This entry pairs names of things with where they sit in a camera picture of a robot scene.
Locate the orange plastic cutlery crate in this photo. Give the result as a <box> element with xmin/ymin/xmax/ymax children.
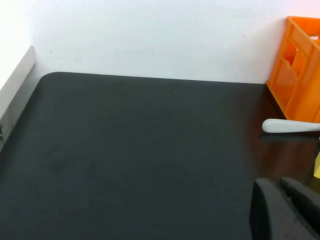
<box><xmin>265</xmin><ymin>15</ymin><xmax>320</xmax><ymax>124</ymax></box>

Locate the yellow cube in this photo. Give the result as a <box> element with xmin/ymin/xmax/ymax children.
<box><xmin>312</xmin><ymin>150</ymin><xmax>320</xmax><ymax>180</ymax></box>

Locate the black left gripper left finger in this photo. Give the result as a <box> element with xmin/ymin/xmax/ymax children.
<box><xmin>249</xmin><ymin>177</ymin><xmax>305</xmax><ymax>240</ymax></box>

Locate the white side board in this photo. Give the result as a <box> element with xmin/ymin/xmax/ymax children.
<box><xmin>0</xmin><ymin>44</ymin><xmax>36</xmax><ymax>151</ymax></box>

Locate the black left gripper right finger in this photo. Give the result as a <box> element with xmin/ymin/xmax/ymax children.
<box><xmin>279</xmin><ymin>176</ymin><xmax>320</xmax><ymax>240</ymax></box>

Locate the black table mat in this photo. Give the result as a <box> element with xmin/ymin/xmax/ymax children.
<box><xmin>0</xmin><ymin>71</ymin><xmax>320</xmax><ymax>240</ymax></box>

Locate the pale green plastic fork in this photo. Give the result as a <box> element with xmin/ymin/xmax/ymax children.
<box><xmin>261</xmin><ymin>118</ymin><xmax>320</xmax><ymax>134</ymax></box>

